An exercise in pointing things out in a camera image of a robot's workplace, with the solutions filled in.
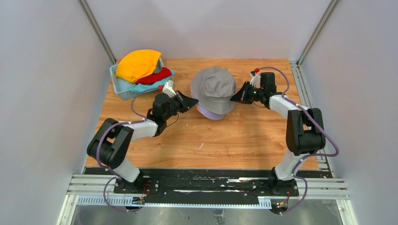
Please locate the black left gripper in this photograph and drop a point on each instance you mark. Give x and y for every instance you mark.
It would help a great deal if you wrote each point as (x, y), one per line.
(186, 103)

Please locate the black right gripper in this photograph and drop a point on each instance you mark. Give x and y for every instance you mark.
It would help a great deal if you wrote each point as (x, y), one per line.
(241, 96)

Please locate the red bucket hat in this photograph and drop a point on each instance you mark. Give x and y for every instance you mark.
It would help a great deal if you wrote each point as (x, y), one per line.
(154, 77)

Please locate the grey bucket hat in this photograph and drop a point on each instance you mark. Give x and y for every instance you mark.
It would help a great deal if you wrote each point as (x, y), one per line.
(213, 87)

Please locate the lavender bucket hat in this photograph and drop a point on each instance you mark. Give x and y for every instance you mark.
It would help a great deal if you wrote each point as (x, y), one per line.
(210, 115)

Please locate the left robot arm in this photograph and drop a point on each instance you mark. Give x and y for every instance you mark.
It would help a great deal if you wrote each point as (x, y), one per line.
(110, 144)

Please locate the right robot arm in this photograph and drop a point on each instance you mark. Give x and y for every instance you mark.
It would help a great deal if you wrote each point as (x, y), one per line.
(303, 130)

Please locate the teal plastic basket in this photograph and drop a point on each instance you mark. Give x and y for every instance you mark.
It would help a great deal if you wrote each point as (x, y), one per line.
(120, 85)

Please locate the yellow bucket hat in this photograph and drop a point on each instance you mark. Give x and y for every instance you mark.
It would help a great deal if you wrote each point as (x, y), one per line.
(138, 64)

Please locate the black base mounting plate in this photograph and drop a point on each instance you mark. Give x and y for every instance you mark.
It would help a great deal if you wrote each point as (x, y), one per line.
(202, 187)

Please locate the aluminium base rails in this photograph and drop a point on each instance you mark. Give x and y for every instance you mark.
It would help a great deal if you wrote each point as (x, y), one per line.
(87, 202)

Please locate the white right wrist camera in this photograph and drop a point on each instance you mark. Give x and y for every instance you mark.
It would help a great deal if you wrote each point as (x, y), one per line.
(255, 79)

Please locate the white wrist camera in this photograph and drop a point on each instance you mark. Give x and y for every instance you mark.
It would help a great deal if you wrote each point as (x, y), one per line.
(168, 89)
(255, 79)

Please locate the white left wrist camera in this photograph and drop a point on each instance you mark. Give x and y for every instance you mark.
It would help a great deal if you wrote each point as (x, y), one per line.
(168, 89)

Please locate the aluminium corner frame rail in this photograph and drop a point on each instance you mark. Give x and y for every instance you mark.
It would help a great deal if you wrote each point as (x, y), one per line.
(297, 65)

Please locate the left aluminium corner rail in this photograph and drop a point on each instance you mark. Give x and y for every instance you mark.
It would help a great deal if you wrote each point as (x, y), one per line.
(97, 30)

